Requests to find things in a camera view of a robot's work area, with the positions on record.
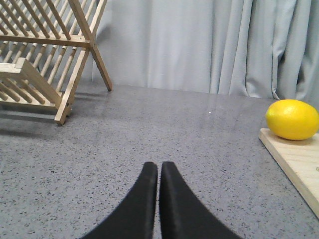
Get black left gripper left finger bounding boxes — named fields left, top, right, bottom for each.
left=83, top=162, right=158, bottom=239

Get wooden dish rack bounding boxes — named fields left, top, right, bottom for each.
left=0, top=0, right=113, bottom=125

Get wooden cutting board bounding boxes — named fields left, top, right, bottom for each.
left=259, top=128, right=319, bottom=216

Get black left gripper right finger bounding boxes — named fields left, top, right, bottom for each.
left=159, top=161, right=240, bottom=239

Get yellow lemon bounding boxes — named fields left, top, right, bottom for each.
left=265, top=99, right=319, bottom=140

